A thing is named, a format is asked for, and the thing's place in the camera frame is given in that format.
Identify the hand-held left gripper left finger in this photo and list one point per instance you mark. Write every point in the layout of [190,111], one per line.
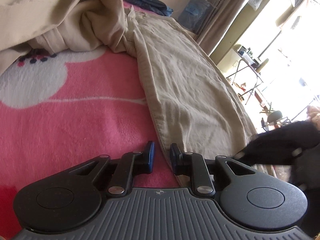
[150,156]

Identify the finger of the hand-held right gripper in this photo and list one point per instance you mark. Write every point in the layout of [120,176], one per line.
[247,147]

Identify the green bottle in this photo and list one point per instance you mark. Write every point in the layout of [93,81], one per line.
[263,66]

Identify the beige pants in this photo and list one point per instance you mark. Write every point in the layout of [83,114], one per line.
[187,80]

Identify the grey curtain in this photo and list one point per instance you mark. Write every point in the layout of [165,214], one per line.
[225,17]

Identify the pink floral blanket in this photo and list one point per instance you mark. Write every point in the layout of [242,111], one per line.
[75,120]

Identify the hanging plastic bag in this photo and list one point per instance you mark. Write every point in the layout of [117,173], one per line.
[257,0]

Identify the folded blue clothes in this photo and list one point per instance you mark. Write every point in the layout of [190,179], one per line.
[145,0]

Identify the pale yellow cabinet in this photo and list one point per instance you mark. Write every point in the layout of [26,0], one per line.
[250,30]

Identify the folding table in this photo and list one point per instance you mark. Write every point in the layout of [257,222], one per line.
[247,60]

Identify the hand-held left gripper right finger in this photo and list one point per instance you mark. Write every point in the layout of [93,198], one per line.
[174,157]

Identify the round stool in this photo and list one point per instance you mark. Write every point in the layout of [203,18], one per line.
[273,116]

